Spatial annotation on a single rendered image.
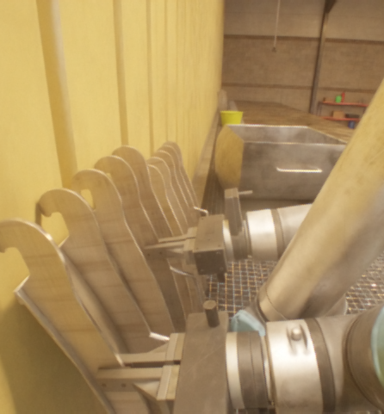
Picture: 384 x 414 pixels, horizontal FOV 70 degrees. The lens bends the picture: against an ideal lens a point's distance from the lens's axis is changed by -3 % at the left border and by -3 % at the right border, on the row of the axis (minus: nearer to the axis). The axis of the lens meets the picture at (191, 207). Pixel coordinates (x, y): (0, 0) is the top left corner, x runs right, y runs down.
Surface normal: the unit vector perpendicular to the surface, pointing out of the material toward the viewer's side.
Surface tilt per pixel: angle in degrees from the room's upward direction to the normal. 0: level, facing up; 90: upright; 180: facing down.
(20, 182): 90
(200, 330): 13
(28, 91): 90
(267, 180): 90
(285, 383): 53
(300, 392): 66
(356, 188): 88
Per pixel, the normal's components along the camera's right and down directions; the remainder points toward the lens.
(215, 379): -0.20, -0.91
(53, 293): -0.11, 0.40
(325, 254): -0.67, 0.33
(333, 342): -0.23, -0.76
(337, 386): -0.20, -0.07
